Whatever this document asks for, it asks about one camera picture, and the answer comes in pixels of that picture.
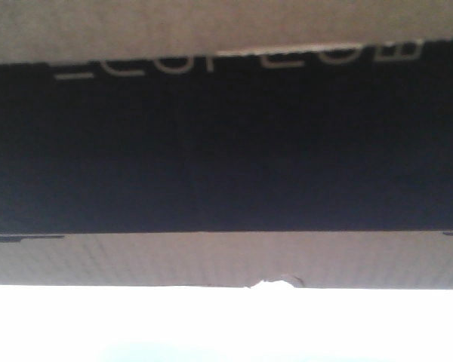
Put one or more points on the brown cardboard box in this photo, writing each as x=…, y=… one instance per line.
x=225, y=143

